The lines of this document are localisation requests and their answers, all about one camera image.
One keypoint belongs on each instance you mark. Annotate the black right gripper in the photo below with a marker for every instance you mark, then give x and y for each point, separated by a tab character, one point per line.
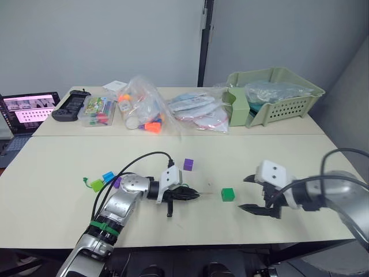
274	199

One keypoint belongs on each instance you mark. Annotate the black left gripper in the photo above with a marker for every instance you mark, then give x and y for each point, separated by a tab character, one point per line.
171	197

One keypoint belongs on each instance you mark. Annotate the dark green block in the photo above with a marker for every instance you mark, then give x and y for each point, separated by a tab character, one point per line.
227	194

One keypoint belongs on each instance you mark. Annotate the purple block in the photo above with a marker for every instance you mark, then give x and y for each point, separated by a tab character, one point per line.
117	182
188	164

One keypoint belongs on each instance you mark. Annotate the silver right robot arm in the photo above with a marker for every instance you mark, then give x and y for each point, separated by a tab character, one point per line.
340	186

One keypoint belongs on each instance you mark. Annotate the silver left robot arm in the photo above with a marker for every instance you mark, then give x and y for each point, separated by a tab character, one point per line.
121	202

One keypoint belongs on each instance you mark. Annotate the clear box of coloured pieces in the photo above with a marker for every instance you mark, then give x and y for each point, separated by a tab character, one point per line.
96	112

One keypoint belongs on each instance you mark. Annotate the blue block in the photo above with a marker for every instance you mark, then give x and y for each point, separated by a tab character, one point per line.
108	177

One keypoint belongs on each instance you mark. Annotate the dark rounded shape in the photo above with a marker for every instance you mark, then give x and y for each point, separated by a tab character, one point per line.
216	269
151	271

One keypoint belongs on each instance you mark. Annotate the clear bag of masks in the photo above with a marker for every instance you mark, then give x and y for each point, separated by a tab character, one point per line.
199	111

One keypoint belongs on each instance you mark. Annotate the pale green plastic basket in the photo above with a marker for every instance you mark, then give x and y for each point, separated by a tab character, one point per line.
288	111

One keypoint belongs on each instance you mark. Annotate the lime green block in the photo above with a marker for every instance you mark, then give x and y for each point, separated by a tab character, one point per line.
97	185

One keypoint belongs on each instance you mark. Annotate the clear bag of toys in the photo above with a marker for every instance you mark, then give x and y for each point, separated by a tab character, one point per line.
147	106

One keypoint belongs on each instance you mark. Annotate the clear bag in basket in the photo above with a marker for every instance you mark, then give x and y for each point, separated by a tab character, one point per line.
274	92

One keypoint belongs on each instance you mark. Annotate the small white box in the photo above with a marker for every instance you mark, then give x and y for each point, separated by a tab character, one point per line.
115	86

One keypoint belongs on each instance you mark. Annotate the black game controller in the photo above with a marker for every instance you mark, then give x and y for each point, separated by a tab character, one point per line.
69	105

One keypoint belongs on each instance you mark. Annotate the open laptop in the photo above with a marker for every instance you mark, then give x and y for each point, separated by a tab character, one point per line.
29	111

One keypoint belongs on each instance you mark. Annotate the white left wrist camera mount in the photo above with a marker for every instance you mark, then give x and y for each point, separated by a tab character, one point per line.
170	179

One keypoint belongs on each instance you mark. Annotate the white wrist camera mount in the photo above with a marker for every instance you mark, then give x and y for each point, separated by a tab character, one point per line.
170	179
272	171

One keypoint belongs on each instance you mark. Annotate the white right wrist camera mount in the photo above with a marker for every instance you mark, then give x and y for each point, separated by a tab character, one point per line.
272	171

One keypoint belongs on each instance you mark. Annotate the black vertical post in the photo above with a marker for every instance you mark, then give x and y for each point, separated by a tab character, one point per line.
205	43

